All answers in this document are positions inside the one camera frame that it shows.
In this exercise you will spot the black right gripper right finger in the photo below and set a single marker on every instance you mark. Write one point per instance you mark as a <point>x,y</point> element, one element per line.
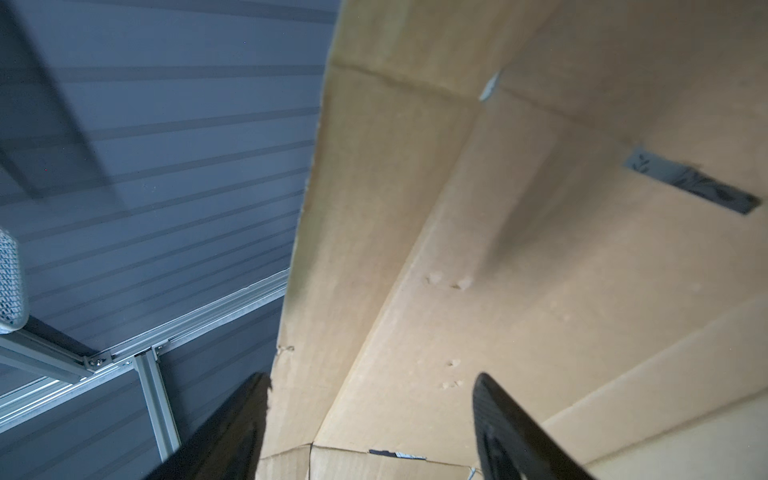
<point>510,443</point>

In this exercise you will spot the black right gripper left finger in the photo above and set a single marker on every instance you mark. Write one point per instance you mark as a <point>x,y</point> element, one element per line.
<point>228,444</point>

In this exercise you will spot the brown cardboard box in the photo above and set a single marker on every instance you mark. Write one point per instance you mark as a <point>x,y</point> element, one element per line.
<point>570,196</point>

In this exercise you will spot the aluminium horizontal frame bar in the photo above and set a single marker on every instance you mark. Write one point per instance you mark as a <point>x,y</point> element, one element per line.
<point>44,394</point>

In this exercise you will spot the white wire mesh basket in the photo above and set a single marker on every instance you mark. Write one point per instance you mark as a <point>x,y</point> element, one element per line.
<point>14,298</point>

